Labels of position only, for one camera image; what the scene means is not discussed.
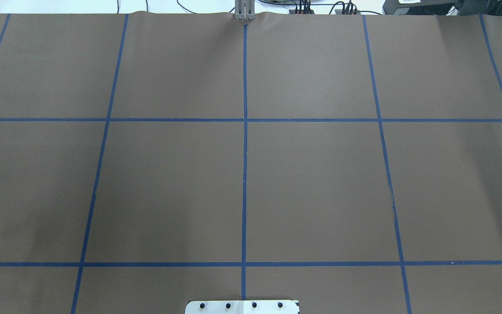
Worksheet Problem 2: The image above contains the brown table mat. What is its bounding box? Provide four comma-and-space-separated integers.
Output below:
0, 12, 502, 314

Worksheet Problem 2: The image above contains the aluminium frame post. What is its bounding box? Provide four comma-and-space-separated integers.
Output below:
234, 0, 256, 20

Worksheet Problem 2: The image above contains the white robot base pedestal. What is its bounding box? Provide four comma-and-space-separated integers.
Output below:
185, 300, 300, 314

